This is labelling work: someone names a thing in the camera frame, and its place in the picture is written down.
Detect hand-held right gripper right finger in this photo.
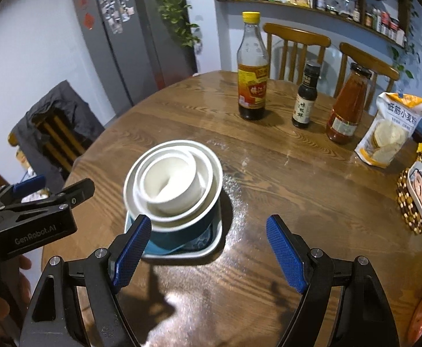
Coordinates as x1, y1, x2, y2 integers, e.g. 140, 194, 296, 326
266, 214, 401, 347

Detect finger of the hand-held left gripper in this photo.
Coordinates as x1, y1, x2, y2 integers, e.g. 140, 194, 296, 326
0, 178, 96, 225
0, 174, 47, 208

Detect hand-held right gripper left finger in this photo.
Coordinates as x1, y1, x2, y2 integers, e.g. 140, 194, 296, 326
23, 214, 152, 347

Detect blue patterned rectangular plate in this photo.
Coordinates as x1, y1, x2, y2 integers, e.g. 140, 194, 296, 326
124, 220, 223, 260
124, 213, 223, 257

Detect medium white bowl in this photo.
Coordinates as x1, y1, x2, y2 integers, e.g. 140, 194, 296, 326
132, 145, 213, 223

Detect large pale bowl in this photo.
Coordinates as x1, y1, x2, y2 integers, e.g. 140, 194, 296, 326
123, 139, 223, 232

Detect small white cup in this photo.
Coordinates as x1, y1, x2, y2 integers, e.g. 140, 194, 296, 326
139, 151, 199, 203

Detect wooden chair with jacket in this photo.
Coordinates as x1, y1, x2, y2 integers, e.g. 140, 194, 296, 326
8, 114, 89, 174

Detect dark grey jacket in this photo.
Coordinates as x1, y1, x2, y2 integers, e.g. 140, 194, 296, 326
16, 80, 105, 189

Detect wooden bead trivet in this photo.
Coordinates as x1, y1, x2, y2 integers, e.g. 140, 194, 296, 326
395, 168, 422, 235

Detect small dark sauce bottle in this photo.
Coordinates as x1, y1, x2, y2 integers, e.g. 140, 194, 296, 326
291, 61, 322, 129

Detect pink egg separator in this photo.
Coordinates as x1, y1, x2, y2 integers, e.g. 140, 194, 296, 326
411, 170, 422, 210

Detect red sauce glass bottle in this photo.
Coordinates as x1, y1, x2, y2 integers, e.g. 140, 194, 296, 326
326, 62, 373, 144

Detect flour bag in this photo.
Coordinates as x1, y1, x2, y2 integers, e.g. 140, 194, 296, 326
354, 92, 422, 169

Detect grey refrigerator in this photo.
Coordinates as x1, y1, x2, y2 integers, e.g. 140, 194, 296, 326
71, 0, 199, 118

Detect vinegar bottle with yellow cap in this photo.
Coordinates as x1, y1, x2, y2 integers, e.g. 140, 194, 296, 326
237, 12, 270, 121

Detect cluster of fridge photo magnets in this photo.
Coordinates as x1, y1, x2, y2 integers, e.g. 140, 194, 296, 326
99, 0, 132, 35

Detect wooden dining chair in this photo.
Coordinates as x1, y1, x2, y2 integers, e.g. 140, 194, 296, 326
339, 42, 400, 111
262, 23, 331, 96

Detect hanging green vine plant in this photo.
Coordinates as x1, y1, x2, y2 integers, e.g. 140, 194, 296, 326
148, 0, 200, 49

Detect trailing green shelf plant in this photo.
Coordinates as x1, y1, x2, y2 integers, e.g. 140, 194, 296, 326
388, 0, 421, 80

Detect row of shelf seasoning jars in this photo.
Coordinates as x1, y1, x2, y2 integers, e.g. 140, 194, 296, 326
364, 7, 406, 44

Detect row of shelf glass jars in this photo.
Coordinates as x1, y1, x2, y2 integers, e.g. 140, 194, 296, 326
316, 0, 361, 22

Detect dark wooden wall shelf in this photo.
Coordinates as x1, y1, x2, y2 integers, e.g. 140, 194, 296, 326
213, 0, 412, 49

